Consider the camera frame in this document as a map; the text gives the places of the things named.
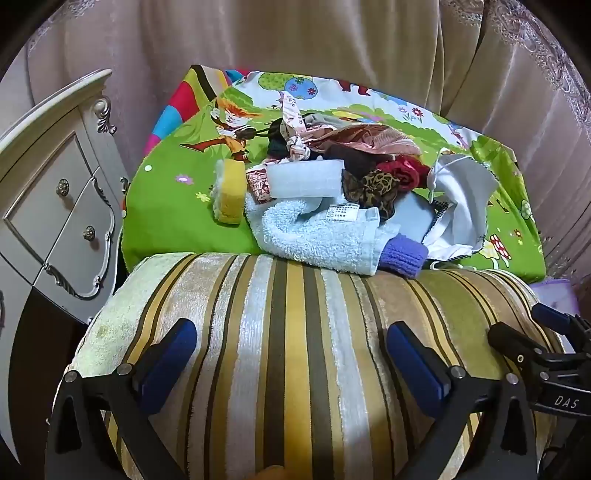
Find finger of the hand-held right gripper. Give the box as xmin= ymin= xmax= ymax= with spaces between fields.
xmin=531 ymin=302 xmax=591 ymax=344
xmin=487 ymin=323 xmax=578 ymax=370

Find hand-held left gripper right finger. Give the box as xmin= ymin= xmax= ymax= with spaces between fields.
xmin=385 ymin=322 xmax=539 ymax=480

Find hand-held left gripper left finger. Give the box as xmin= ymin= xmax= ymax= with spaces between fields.
xmin=46 ymin=318 xmax=199 ymax=480

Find yellow sponge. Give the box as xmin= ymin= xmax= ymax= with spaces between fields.
xmin=210 ymin=159 xmax=247 ymax=224

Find lilac plastic bag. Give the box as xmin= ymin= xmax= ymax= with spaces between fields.
xmin=531 ymin=277 xmax=578 ymax=315

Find purple knit cuff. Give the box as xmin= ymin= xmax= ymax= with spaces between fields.
xmin=378 ymin=233 xmax=429 ymax=279

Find striped velvet cushion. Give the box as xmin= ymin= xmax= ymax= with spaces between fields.
xmin=65 ymin=251 xmax=568 ymax=480

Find white cloth black trim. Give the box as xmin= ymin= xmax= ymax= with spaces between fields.
xmin=422 ymin=194 xmax=491 ymax=266

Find green cartoon printed blanket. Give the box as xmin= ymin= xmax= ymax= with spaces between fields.
xmin=121 ymin=69 xmax=548 ymax=284

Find light grey cloth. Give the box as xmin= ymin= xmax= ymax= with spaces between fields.
xmin=399 ymin=194 xmax=437 ymax=243

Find white face mask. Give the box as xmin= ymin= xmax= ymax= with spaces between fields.
xmin=426 ymin=148 xmax=500 ymax=206

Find light blue towel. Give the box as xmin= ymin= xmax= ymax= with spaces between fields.
xmin=244 ymin=191 xmax=402 ymax=278

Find leopard print bow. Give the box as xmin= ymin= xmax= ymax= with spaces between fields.
xmin=341 ymin=168 xmax=400 ymax=220

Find white ornate cabinet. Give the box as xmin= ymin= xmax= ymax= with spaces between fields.
xmin=0 ymin=69 xmax=131 ymax=462

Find red cloth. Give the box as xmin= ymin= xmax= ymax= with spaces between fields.
xmin=376 ymin=157 xmax=430 ymax=192

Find brown patterned cloth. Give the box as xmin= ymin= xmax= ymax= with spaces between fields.
xmin=246 ymin=166 xmax=273 ymax=204

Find translucent plastic pack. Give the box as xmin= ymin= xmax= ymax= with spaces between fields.
xmin=268 ymin=159 xmax=346 ymax=201

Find brown satin cloth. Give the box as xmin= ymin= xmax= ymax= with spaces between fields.
xmin=307 ymin=124 xmax=422 ymax=160

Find black face mask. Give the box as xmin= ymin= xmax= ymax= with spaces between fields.
xmin=249 ymin=118 xmax=289 ymax=139

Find rainbow striped sheet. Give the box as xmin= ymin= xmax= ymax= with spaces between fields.
xmin=143 ymin=65 xmax=250 ymax=155

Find pink patterned ball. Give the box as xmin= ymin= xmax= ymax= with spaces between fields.
xmin=279 ymin=91 xmax=319 ymax=162

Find beige curtain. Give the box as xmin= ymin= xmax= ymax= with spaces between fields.
xmin=28 ymin=0 xmax=591 ymax=162

